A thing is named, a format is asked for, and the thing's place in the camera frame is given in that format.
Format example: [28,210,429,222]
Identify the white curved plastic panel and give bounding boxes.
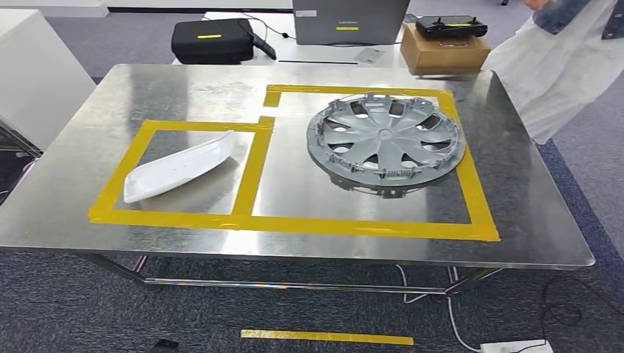
[123,129,235,204]

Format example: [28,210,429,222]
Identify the yellow tape on workbench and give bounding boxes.
[88,84,502,243]

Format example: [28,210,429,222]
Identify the stainless steel workbench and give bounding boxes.
[0,63,597,304]

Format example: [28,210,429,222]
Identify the grey wheel hubcap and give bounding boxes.
[305,92,467,199]

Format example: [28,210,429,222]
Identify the white table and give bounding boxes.
[171,10,415,69]

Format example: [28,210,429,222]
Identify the grey card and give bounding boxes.
[353,47,386,64]

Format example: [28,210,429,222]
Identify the grey device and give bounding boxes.
[292,0,412,46]

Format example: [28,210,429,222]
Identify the yellow floor tape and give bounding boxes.
[240,329,415,346]

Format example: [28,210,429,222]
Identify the black carry case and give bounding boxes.
[170,18,278,65]

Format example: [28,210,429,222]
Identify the brown cardboard box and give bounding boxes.
[400,23,492,76]

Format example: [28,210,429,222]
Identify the black remote controller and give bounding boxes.
[415,15,489,41]

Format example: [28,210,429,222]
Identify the white power strip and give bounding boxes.
[480,339,554,353]

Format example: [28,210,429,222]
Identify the person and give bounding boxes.
[481,0,624,146]

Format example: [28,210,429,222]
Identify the grey desk metal legs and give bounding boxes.
[0,119,44,206]

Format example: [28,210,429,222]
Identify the thin black cable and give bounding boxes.
[241,12,298,40]

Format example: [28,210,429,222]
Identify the white power strip cable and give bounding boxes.
[395,264,483,353]

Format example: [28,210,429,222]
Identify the black floor cable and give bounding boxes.
[509,277,624,353]

